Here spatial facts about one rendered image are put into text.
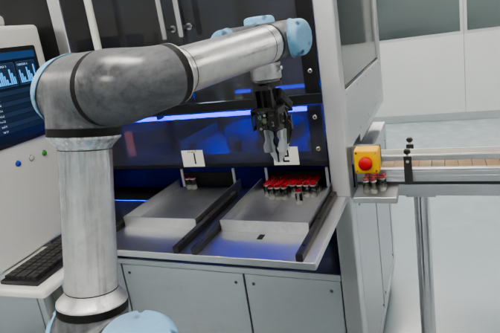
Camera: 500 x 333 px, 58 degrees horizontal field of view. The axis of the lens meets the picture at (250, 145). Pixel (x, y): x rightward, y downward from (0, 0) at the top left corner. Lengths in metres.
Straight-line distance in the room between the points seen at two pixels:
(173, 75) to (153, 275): 1.34
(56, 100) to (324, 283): 1.14
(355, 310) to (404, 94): 4.60
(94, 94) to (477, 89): 5.57
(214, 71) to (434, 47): 5.28
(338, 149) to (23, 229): 1.06
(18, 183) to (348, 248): 1.09
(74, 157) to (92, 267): 0.18
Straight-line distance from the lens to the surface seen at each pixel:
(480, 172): 1.51
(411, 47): 5.94
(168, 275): 1.87
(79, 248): 0.77
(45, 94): 0.76
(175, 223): 1.39
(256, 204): 1.46
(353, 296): 1.61
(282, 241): 1.21
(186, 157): 1.60
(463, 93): 6.01
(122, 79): 0.65
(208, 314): 1.88
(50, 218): 1.77
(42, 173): 1.74
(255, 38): 0.83
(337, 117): 1.37
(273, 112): 1.08
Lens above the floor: 1.42
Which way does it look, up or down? 14 degrees down
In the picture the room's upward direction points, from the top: 9 degrees counter-clockwise
